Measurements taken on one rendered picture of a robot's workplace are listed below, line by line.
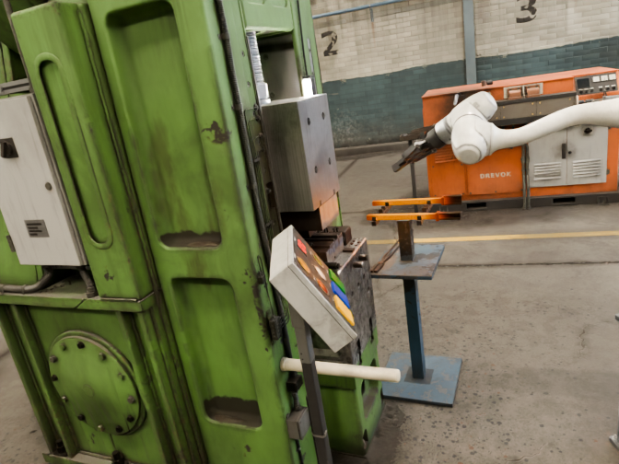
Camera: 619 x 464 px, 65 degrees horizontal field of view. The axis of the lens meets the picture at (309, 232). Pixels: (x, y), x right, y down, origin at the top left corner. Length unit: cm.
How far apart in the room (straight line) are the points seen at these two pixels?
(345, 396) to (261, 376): 45
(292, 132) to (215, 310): 74
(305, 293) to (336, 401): 103
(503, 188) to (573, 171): 66
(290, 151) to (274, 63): 55
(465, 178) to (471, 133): 386
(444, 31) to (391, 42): 91
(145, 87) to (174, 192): 37
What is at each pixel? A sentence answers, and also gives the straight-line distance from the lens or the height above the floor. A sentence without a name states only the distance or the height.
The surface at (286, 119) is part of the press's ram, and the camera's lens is 175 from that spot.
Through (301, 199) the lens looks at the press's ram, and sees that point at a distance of 180.
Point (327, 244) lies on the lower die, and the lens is 195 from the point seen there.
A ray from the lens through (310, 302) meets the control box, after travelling 128.
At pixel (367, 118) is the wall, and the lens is 958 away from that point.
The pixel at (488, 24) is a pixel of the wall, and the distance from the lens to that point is 935.
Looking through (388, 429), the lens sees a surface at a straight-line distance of 251.
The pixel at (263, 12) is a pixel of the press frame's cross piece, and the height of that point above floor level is 188.
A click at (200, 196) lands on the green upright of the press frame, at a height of 130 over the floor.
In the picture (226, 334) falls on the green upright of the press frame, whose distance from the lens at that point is 196.
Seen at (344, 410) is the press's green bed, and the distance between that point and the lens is 224.
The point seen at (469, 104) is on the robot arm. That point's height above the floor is 147.
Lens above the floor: 165
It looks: 18 degrees down
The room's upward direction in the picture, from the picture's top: 9 degrees counter-clockwise
